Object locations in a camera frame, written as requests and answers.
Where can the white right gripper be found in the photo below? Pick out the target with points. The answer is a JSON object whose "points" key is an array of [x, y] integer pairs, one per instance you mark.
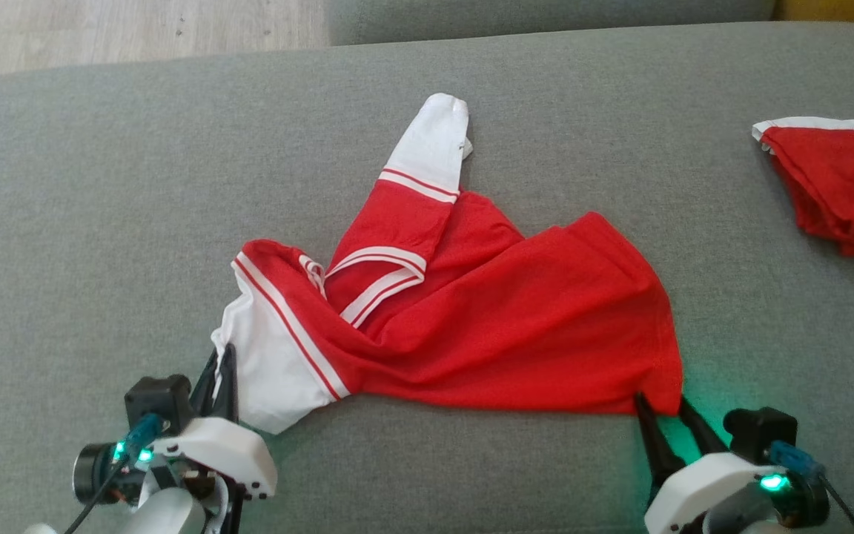
{"points": [[701, 493]]}

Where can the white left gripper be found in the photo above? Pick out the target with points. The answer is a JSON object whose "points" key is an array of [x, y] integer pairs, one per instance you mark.
{"points": [[219, 452]]}

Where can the red and white lettered jersey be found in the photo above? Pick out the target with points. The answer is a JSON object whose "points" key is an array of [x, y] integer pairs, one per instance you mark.
{"points": [[508, 311]]}

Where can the red shorts with white stripe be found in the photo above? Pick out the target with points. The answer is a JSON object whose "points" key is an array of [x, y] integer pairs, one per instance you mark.
{"points": [[842, 185]]}

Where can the large grey sofa seat cushion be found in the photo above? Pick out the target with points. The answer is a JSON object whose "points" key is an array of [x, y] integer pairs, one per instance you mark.
{"points": [[101, 222]]}

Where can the small grey sofa cushion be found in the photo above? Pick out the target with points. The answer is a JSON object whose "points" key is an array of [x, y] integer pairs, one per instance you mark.
{"points": [[545, 18]]}

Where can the mustard yellow upholstered panel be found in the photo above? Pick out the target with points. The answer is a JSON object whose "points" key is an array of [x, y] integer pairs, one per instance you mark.
{"points": [[842, 11]]}

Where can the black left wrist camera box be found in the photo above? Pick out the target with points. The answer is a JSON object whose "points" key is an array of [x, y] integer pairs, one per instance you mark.
{"points": [[156, 400]]}

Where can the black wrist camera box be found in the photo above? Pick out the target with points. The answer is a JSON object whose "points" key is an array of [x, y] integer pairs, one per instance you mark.
{"points": [[156, 400], [760, 430]]}

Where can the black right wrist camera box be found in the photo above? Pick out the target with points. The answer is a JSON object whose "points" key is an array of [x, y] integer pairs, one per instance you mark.
{"points": [[760, 430]]}

